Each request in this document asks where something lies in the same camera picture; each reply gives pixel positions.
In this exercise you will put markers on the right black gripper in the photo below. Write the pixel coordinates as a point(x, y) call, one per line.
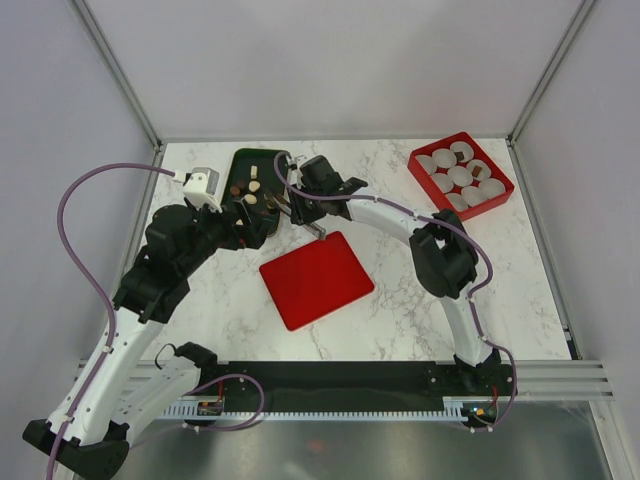
point(299, 214)

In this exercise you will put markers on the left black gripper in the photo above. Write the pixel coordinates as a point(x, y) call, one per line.
point(250, 235)

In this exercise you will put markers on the metal tongs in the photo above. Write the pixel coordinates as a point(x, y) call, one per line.
point(294, 213)

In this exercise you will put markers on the dark green tray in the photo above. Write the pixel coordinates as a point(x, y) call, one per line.
point(240, 166)

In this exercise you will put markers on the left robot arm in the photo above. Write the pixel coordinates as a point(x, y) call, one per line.
point(92, 430)

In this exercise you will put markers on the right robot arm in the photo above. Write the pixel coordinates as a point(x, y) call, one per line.
point(448, 263)

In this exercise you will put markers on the white heart chocolate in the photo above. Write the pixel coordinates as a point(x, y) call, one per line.
point(254, 185)

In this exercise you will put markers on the red chocolate box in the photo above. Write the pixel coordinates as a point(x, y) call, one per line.
point(450, 184)

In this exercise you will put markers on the red box lid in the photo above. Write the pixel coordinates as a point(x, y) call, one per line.
point(315, 280)

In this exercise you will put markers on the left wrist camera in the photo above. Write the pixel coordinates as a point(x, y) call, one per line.
point(200, 189)

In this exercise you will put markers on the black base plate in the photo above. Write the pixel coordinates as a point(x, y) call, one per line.
point(364, 386)

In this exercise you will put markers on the white cable duct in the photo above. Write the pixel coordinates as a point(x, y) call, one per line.
point(451, 411)

